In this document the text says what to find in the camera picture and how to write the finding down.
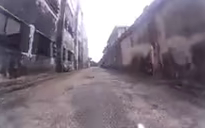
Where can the pale building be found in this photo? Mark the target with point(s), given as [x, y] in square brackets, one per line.
[115, 35]

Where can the worn grey-brown alley road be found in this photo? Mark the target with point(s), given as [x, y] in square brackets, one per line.
[100, 100]

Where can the robot's own part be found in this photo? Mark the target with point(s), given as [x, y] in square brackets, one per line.
[140, 126]

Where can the dark multi-storey building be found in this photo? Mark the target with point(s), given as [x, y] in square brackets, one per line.
[23, 33]

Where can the stained grey wall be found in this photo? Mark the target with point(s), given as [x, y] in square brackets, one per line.
[170, 43]

